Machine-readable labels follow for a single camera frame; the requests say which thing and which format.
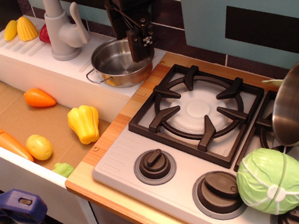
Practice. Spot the large orange toy carrot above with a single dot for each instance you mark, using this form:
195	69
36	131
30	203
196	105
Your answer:
11	144

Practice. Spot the light green toy vegetable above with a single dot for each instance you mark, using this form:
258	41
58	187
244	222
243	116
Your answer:
63	169

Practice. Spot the blue clamp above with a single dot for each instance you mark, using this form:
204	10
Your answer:
22	206

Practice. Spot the white toy sink unit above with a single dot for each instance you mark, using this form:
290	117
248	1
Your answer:
27	65

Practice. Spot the black left burner grate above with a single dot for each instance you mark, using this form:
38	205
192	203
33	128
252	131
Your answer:
199	113

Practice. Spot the middle black stove knob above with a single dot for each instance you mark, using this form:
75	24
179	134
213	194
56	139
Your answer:
216	195

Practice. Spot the grey toy stove top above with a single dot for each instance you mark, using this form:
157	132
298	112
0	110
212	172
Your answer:
116	169

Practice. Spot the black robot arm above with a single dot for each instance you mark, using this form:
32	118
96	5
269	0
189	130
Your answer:
127	4

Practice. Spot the teal cabinet with black window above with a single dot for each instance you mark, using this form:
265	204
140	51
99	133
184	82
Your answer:
265	31

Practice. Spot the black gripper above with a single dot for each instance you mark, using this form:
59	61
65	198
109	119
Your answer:
134	24

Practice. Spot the green toy cabbage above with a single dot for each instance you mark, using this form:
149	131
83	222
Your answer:
268	181

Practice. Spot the yellow toy corn cob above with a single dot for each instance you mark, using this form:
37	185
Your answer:
26	30

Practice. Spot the black right burner grate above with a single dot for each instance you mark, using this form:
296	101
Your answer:
261	133

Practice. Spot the grey toy faucet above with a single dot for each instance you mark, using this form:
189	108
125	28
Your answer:
66	38

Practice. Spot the yellow toy bell pepper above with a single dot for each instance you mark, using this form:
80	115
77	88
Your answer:
84	122

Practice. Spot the left black stove knob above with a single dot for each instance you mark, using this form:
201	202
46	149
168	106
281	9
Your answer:
155	167

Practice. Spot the small orange toy carrot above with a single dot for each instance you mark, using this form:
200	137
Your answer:
38	98

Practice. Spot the yellow toy potato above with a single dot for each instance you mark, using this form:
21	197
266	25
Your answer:
39	147

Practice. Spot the red toy pepper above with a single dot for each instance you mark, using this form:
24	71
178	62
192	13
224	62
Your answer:
43	35

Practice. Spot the small steel pot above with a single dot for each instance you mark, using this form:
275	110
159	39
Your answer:
113	64

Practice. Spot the small yellow toy vegetable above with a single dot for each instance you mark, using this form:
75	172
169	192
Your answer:
10	30

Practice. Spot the black burner grate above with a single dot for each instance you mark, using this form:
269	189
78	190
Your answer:
261	133
199	113

